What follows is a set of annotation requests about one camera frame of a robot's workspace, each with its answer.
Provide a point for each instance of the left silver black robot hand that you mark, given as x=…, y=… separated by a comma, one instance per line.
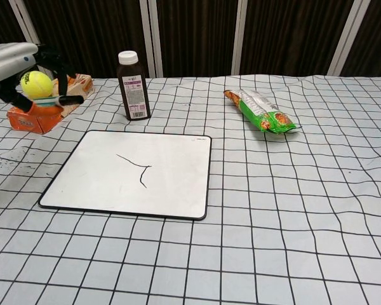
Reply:
x=6, y=62

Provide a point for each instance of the green whiteboard marker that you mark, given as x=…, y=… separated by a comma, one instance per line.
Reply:
x=70, y=100

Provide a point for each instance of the white dry-erase board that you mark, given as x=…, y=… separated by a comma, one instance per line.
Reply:
x=177, y=190

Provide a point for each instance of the yellow tennis ball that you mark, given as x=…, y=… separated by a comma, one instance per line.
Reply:
x=38, y=84

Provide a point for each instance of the orange biscuit box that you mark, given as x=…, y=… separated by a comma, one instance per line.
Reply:
x=25, y=122

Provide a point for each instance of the dark juice bottle white cap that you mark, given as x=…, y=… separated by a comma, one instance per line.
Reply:
x=135, y=95

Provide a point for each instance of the dark screen curtain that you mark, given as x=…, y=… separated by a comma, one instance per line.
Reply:
x=193, y=31

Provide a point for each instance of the green snack bag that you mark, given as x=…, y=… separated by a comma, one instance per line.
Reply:
x=266, y=114

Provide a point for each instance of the white black checked tablecloth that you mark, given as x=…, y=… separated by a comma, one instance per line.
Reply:
x=273, y=222

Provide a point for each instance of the white screen frame post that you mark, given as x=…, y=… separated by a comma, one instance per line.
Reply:
x=241, y=38
x=349, y=38
x=27, y=27
x=154, y=38

